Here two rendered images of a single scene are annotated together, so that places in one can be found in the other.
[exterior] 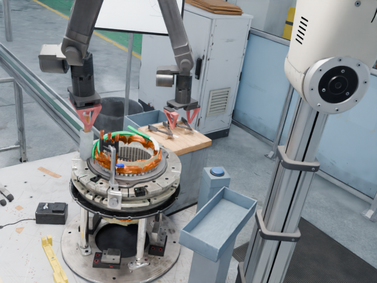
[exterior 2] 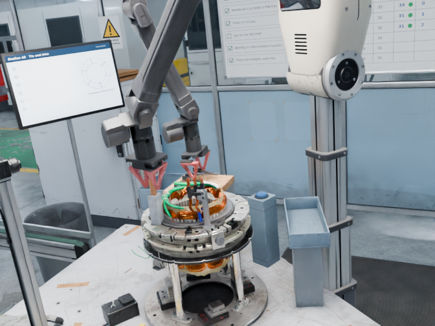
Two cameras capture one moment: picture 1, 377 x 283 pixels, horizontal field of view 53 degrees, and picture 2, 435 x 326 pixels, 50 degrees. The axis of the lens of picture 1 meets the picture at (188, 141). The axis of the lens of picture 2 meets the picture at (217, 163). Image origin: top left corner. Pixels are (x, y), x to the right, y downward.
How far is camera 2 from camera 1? 0.60 m
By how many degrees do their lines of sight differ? 21
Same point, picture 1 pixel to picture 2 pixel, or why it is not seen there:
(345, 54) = (345, 48)
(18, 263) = not seen: outside the picture
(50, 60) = (117, 132)
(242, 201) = (305, 203)
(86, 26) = (158, 85)
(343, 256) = not seen: hidden behind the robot
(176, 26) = (177, 79)
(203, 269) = (307, 271)
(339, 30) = (338, 32)
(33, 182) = (66, 299)
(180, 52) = (186, 101)
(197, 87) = (124, 165)
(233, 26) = not seen: hidden behind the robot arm
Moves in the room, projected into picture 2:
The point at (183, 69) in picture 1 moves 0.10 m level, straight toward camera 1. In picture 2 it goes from (193, 117) to (204, 122)
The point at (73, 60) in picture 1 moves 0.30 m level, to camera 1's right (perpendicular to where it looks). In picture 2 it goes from (146, 121) to (254, 102)
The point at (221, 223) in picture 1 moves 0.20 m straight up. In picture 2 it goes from (304, 224) to (301, 160)
